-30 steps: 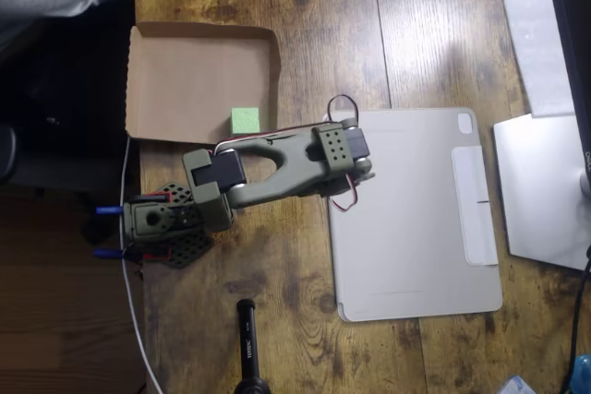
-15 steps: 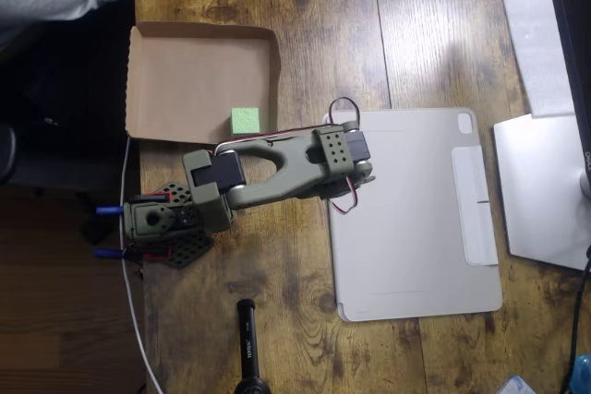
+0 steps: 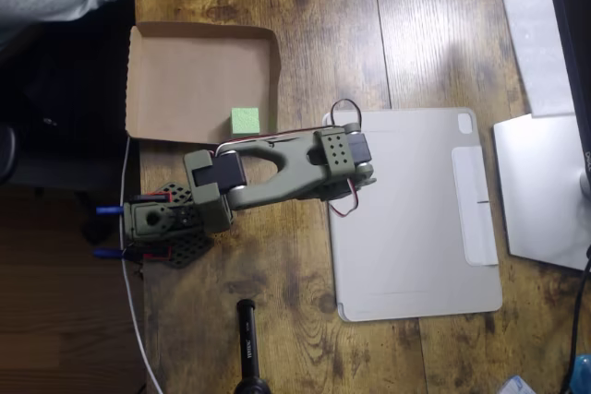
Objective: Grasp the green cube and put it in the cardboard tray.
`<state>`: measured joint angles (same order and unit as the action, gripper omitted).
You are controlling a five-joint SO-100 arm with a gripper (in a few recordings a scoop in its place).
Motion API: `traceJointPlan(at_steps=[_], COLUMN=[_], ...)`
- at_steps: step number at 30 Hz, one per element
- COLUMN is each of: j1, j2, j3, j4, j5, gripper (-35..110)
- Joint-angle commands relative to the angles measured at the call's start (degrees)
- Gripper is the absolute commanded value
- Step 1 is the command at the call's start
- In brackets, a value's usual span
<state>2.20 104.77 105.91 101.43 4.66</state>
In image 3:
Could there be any tablet in beige folio case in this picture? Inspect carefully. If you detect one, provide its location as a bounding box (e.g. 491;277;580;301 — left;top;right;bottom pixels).
320;106;504;323

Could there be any silver monitor stand base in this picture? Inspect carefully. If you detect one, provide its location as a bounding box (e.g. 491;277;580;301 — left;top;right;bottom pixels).
492;113;591;272

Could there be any black camera stand pole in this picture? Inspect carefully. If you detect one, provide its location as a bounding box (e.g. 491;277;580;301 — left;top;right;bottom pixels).
233;298;274;394

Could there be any blue round object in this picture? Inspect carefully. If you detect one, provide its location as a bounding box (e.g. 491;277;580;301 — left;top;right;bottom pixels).
569;353;591;394

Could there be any long red black servo cable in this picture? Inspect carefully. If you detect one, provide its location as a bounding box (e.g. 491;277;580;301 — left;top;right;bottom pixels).
212;98;365;158

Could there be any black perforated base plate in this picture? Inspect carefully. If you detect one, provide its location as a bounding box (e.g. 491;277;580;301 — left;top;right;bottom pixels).
128;180;216;271

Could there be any short red white servo cable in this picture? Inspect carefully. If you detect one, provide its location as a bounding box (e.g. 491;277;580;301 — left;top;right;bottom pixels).
327;178;362;219

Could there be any white blue packet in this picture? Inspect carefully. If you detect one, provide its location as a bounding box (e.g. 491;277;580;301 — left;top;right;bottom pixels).
497;375;537;394

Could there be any black computer monitor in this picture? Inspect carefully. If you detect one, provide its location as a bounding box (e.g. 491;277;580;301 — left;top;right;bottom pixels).
541;0;591;201

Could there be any brown cardboard tray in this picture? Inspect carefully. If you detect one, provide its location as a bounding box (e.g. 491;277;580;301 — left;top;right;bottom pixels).
125;20;282;146

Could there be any green foam cube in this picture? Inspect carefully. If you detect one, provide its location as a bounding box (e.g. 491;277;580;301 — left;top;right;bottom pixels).
229;107;261;137

